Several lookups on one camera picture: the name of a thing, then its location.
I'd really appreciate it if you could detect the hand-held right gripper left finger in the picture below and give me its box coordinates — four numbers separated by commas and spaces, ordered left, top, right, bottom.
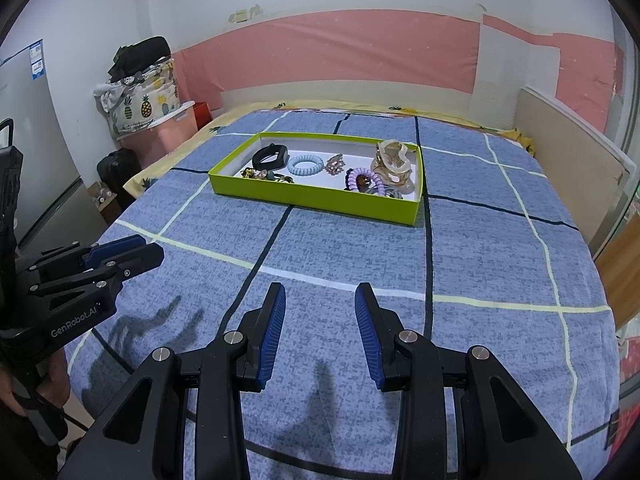
62, 282, 287, 480

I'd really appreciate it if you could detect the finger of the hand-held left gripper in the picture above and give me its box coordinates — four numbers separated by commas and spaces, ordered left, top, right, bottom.
20, 234, 147, 281
29, 243, 166, 297

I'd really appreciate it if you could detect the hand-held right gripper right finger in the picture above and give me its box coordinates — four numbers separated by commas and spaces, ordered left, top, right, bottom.
354, 282, 583, 480

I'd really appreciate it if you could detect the green cardboard box tray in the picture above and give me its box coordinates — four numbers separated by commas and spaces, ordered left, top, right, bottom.
207, 131, 426, 226

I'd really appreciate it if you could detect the purple coil hair tie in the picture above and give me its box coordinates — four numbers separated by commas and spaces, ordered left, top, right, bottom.
347, 167, 388, 196

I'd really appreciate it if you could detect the teal bead hair tie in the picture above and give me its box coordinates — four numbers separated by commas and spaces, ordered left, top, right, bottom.
256, 169, 296, 185

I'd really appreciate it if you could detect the light blue coil hair tie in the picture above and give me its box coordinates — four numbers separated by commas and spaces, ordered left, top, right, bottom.
286, 154, 325, 177

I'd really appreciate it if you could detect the person's left hand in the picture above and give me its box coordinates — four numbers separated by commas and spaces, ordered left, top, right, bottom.
0, 347, 72, 418

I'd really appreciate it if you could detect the cardboard box with bottles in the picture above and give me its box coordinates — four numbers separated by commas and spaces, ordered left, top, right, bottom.
87, 180, 123, 226

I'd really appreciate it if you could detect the black backpack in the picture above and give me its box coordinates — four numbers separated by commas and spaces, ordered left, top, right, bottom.
96, 148, 141, 201

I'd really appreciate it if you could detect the blue checkered blanket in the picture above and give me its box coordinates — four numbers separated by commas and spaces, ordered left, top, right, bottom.
65, 109, 621, 480

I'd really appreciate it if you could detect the pink plastic storage box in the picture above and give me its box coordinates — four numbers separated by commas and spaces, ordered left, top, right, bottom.
116, 100, 198, 168

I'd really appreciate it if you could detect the grey refrigerator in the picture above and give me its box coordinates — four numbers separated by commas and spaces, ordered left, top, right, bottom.
0, 37, 108, 256

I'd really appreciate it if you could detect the pineapple print storage bag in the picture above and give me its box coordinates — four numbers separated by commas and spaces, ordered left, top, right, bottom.
94, 57, 181, 136

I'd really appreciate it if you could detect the red box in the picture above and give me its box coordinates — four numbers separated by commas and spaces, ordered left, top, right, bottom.
192, 101, 215, 131

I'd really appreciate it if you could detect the beige hair claw clip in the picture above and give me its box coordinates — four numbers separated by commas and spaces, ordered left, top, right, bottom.
370, 139, 418, 198

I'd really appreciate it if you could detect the black smart wristband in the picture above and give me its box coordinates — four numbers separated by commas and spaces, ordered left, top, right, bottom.
251, 144, 290, 171

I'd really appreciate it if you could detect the black bag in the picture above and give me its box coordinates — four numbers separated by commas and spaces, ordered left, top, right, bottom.
107, 36, 172, 81

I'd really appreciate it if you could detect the brown wooden board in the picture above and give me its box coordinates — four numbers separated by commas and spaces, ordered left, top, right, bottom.
595, 220, 640, 331

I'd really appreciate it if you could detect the beige bed headboard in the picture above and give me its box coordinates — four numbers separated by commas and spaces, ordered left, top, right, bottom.
515, 86, 640, 261

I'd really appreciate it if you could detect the pink wall padding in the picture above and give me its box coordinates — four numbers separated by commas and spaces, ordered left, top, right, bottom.
172, 7, 618, 128

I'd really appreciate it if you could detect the white window frame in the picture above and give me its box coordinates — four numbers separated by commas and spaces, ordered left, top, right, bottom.
607, 5, 640, 161

